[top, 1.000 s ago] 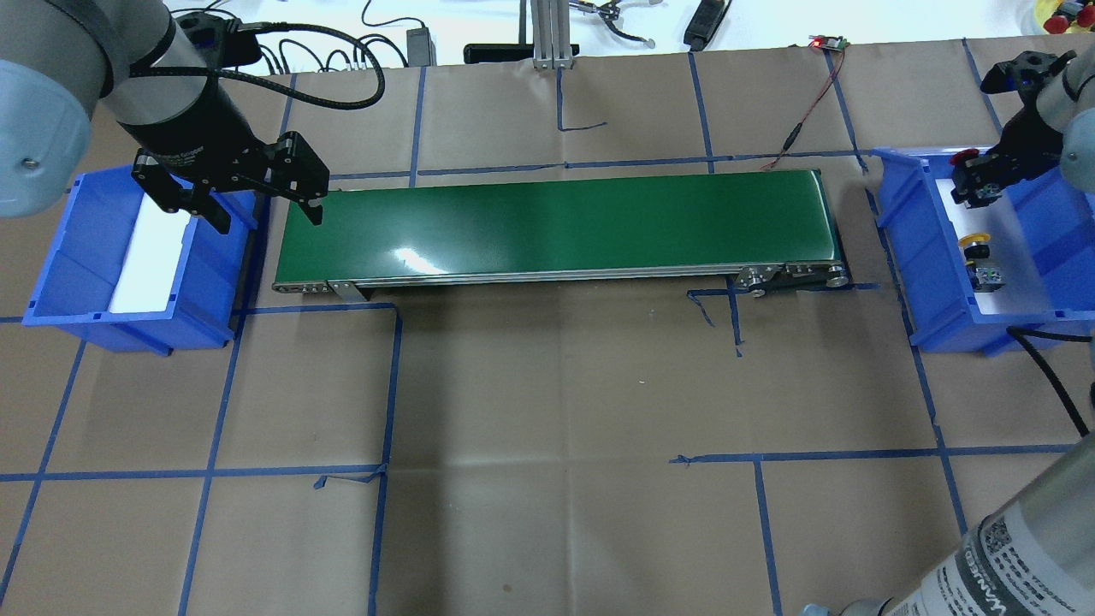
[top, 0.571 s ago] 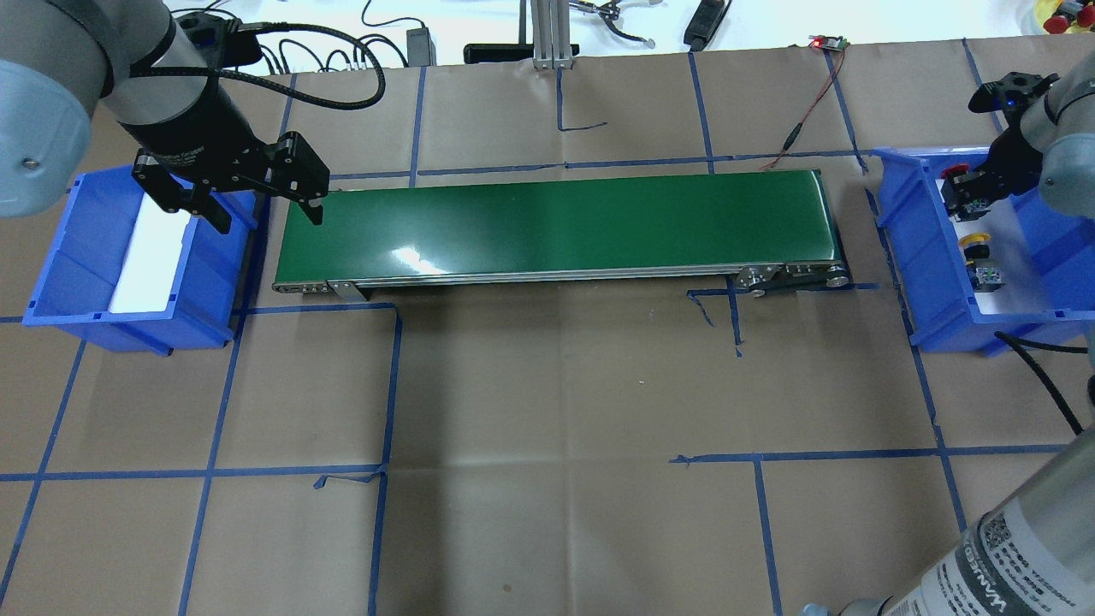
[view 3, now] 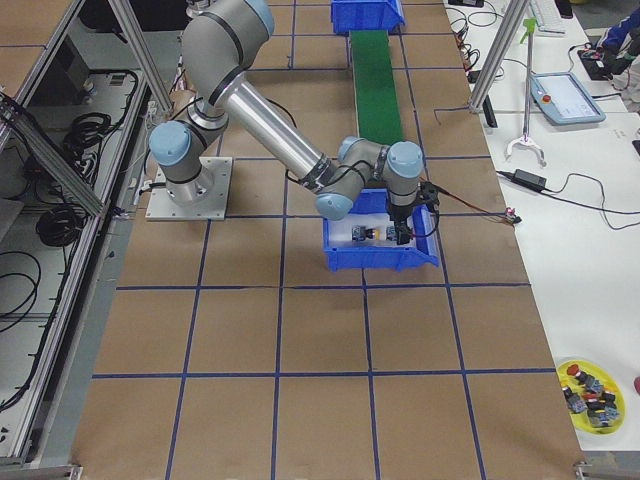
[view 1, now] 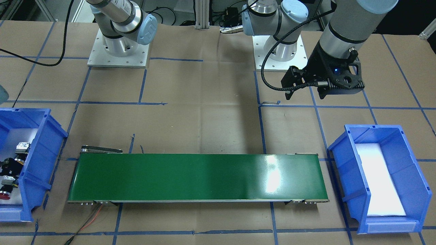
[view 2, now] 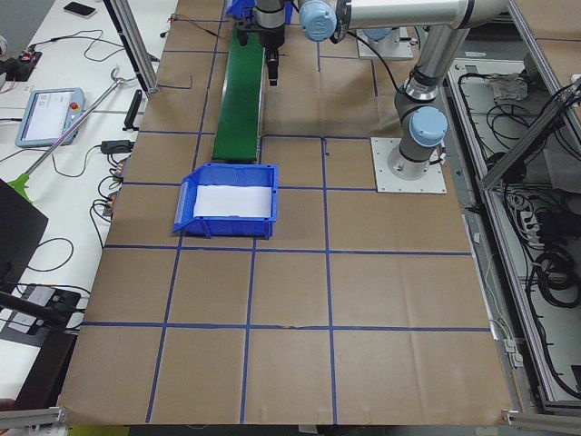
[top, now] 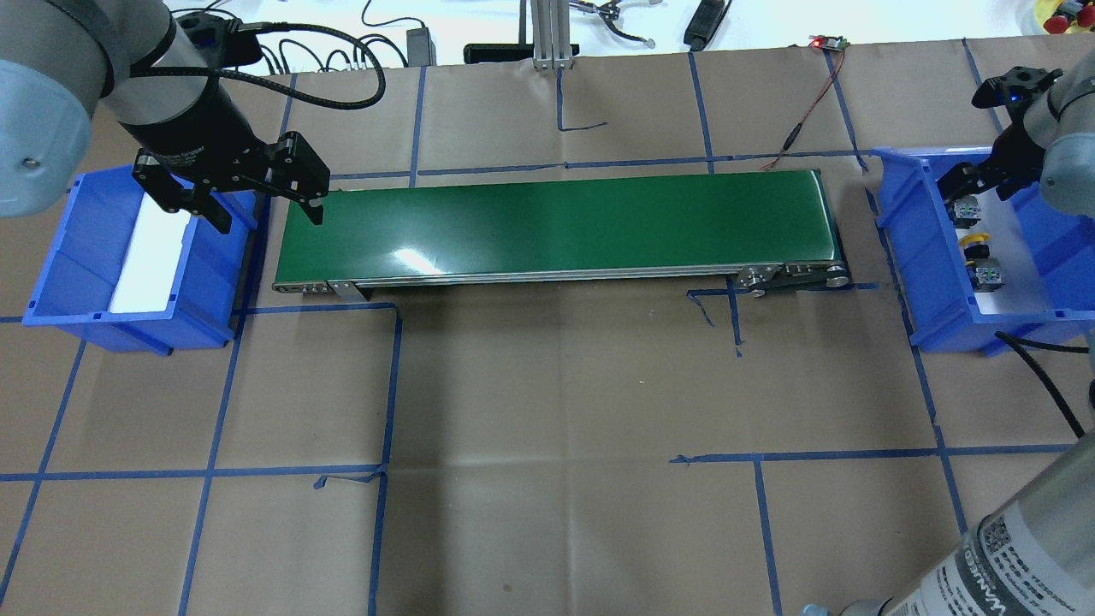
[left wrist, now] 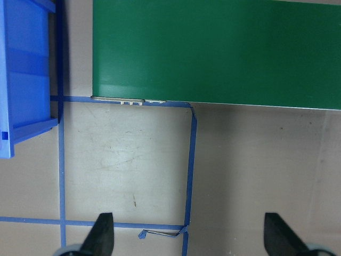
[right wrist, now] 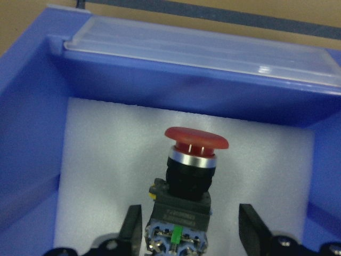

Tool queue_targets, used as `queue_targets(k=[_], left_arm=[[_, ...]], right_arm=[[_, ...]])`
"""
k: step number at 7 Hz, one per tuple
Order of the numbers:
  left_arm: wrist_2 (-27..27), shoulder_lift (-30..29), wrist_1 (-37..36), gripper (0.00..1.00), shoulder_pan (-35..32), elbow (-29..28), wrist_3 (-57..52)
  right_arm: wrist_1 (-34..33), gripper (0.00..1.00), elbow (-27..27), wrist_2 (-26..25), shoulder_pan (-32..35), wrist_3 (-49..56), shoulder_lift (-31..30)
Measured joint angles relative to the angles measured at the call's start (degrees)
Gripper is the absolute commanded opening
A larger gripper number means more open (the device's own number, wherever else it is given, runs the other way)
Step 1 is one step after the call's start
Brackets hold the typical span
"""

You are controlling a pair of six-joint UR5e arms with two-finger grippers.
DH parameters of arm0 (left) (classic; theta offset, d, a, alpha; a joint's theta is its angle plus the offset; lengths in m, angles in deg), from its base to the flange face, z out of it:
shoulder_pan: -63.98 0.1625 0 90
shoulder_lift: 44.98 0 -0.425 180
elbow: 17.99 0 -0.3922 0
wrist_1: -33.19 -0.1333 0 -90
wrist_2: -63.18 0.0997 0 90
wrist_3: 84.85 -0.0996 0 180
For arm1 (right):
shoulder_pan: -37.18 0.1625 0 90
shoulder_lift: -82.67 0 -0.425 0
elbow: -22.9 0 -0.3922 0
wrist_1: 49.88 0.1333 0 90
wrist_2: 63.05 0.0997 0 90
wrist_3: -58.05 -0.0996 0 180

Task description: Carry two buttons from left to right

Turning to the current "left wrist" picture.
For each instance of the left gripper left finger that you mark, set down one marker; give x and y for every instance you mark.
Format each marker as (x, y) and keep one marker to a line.
(100, 240)

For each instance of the left blue plastic bin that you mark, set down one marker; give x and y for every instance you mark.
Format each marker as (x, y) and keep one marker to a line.
(25, 72)

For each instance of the green conveyor belt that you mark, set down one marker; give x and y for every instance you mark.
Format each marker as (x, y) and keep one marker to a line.
(265, 53)

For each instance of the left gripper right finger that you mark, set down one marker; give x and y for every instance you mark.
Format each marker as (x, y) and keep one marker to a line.
(279, 238)

